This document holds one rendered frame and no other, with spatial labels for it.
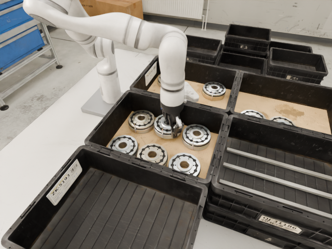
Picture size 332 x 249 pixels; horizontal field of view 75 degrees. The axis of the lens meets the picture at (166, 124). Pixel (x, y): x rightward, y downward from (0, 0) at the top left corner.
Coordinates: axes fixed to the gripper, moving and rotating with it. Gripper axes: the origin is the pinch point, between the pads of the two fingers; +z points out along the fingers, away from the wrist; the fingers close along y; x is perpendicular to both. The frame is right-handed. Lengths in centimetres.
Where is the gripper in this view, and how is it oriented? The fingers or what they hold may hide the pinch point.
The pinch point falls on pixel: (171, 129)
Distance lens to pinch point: 78.4
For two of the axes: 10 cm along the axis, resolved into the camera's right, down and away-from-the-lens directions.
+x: 9.2, -2.9, 2.8
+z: 0.0, 7.0, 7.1
